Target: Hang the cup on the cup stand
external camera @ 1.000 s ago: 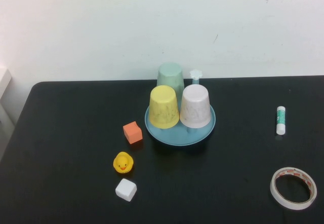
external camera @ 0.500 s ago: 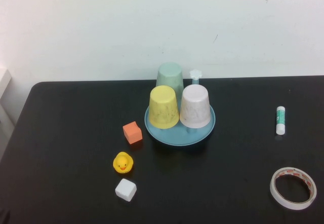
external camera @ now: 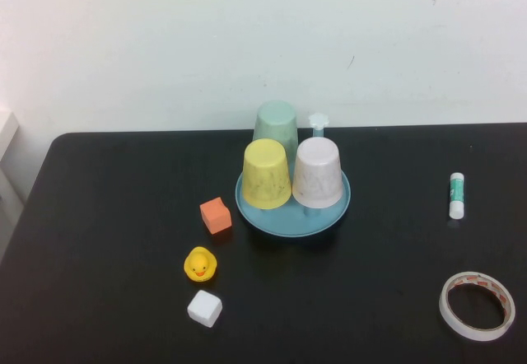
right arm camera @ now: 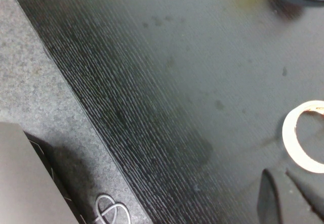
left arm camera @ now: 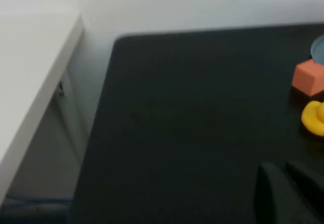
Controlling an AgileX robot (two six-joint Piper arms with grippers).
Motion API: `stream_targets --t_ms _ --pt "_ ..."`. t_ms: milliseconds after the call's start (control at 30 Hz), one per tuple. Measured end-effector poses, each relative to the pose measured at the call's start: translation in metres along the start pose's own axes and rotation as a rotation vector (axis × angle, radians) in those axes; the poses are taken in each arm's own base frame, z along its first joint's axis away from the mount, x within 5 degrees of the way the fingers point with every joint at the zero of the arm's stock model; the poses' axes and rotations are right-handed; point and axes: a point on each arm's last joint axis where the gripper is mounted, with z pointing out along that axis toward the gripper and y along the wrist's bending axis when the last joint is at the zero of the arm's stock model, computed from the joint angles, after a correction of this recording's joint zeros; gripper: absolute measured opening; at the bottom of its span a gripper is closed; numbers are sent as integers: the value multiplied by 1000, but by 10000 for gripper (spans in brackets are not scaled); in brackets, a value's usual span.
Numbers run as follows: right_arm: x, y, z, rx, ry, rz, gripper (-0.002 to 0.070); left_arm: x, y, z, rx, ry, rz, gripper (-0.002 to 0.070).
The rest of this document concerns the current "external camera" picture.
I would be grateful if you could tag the pale green plastic cup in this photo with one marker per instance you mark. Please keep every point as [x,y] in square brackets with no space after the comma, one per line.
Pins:
[276,123]

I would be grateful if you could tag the yellow plastic cup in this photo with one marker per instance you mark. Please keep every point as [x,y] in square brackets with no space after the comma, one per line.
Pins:
[265,174]

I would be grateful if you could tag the pale pink plastic cup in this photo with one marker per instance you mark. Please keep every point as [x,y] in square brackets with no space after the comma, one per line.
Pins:
[317,174]

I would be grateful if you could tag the blue cup stand with pegs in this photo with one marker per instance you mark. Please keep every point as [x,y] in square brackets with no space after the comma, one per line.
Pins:
[284,224]

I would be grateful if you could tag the orange foam cube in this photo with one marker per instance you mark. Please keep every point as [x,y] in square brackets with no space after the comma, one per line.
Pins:
[215,216]

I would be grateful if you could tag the yellow rubber duck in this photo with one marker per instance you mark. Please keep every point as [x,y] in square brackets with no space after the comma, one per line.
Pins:
[200,265]

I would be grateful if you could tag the white foam cube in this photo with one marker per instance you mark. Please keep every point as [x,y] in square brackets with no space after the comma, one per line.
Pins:
[204,309]

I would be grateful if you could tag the green and white glue stick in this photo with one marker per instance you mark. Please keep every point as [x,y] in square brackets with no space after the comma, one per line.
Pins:
[458,195]

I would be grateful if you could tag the white double-sided tape roll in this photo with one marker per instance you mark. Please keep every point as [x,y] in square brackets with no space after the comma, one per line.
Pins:
[473,334]

